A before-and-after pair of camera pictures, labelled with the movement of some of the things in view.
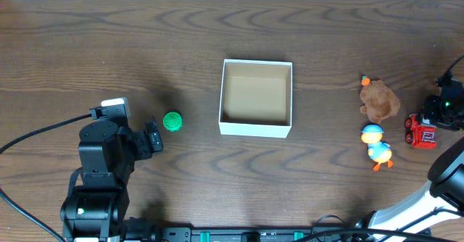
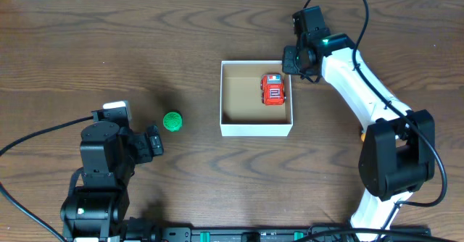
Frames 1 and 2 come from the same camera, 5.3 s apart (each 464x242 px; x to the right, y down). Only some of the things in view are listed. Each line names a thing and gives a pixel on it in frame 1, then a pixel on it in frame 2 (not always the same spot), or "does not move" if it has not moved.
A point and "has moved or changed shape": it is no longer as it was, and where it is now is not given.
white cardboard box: [256, 98] does not move
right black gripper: [431, 109] -> [288, 65]
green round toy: [172, 122] does not move
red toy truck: [420, 136] has moved or changed shape
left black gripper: [146, 140] does not move
